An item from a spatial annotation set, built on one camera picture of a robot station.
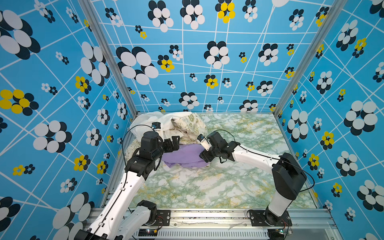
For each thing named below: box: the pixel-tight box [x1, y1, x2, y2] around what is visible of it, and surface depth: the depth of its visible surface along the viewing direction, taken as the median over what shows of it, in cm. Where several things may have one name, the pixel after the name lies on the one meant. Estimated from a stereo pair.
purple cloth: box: [161, 143, 210, 168], surface depth 91 cm
